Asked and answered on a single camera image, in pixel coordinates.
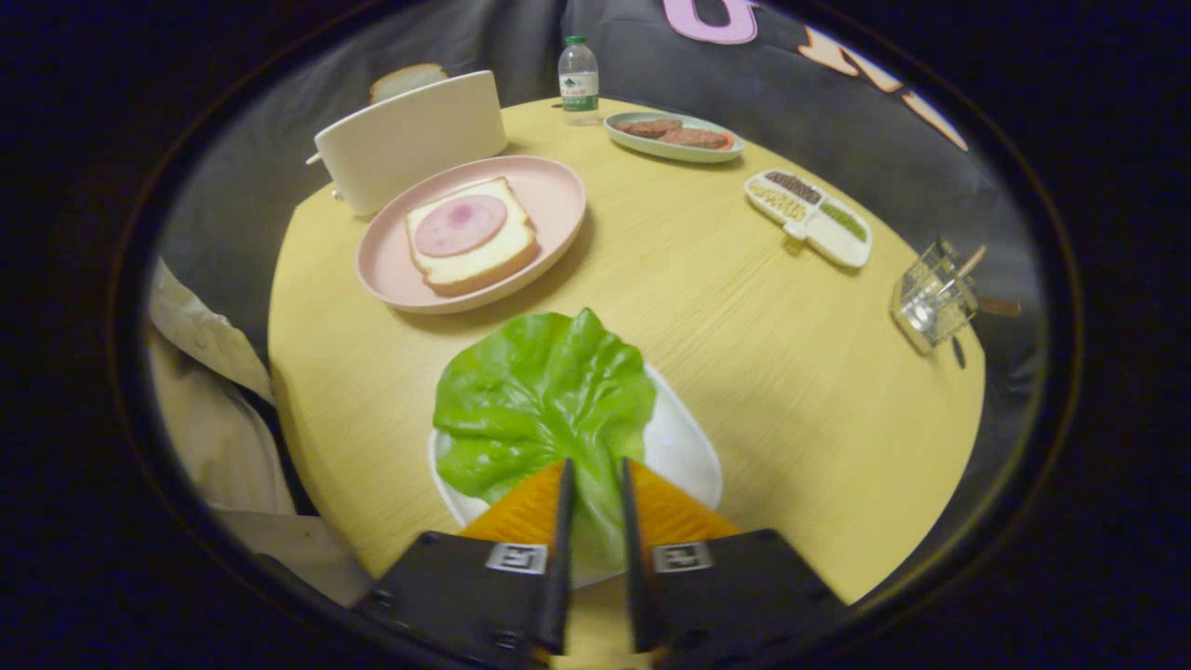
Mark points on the clear water bottle green cap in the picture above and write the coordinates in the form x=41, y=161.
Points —
x=579, y=84

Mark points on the plain white bread slice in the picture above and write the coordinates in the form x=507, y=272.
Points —
x=405, y=81

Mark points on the wooden stick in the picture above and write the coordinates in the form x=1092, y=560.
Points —
x=970, y=261

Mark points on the white plate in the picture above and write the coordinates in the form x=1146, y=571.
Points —
x=684, y=447

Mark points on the person's white clothing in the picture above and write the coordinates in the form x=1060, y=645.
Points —
x=214, y=428

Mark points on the wooden spoon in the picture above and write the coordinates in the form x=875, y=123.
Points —
x=1000, y=306

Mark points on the white divided spice dish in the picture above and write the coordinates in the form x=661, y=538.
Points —
x=819, y=219

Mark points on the white bread slice with ham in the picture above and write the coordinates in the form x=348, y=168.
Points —
x=484, y=261

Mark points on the green lettuce leaf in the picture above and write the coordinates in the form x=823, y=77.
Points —
x=540, y=391

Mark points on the brown meat piece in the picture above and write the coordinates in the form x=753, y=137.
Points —
x=694, y=138
x=648, y=127

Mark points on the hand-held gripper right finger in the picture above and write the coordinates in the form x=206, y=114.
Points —
x=633, y=568

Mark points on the black backdrop cloth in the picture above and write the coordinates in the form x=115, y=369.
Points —
x=651, y=65

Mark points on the pale green plate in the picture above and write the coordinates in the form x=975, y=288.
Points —
x=675, y=147

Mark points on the pink ham slice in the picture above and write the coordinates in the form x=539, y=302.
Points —
x=461, y=226

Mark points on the pink plate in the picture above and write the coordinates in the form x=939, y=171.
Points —
x=549, y=200

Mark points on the square clear glass cup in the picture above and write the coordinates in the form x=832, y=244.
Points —
x=930, y=302

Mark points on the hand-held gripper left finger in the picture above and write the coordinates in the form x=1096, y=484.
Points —
x=556, y=568

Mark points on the white toaster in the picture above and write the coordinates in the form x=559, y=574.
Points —
x=409, y=140

